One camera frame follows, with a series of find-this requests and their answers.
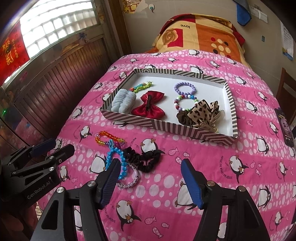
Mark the black scrunchie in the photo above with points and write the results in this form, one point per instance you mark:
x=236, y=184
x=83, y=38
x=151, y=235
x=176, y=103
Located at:
x=145, y=162

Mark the red satin hair bow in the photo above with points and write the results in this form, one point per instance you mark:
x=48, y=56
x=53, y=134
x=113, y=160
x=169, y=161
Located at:
x=149, y=109

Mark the white fluffy scrunchie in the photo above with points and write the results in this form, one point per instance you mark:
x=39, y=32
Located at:
x=123, y=101

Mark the striped white jewelry tray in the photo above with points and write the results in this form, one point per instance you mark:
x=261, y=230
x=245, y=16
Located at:
x=207, y=87

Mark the wooden chair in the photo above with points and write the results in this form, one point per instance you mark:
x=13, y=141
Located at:
x=285, y=99

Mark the pink penguin bedspread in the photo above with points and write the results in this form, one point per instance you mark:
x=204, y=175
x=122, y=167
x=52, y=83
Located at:
x=159, y=206

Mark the window with grille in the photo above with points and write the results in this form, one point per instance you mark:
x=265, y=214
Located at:
x=46, y=22

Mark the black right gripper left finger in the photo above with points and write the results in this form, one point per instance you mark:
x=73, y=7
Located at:
x=106, y=182

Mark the black smartphone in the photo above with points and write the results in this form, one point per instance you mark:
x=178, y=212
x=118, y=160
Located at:
x=286, y=132

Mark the white wall calendar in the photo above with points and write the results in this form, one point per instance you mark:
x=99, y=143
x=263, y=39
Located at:
x=287, y=42

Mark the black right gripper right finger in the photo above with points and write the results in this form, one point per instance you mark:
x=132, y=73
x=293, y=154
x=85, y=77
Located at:
x=196, y=184

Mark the orange floral blanket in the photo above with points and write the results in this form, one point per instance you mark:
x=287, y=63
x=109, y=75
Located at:
x=207, y=33

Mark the wooden wall panel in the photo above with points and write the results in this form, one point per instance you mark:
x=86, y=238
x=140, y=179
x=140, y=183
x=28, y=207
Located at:
x=36, y=107

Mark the blue cloth on wall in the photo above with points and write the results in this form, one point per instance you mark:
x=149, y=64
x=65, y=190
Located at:
x=242, y=12

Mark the leopard print hair bow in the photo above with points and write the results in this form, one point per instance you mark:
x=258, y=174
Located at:
x=206, y=115

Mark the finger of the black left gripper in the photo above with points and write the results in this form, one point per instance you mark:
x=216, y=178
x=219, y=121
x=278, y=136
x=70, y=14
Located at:
x=61, y=155
x=43, y=148

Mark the red paper decoration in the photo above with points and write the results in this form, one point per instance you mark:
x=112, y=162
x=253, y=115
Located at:
x=13, y=53

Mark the brown scrunchie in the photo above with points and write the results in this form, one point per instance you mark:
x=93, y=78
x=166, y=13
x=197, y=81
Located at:
x=183, y=118

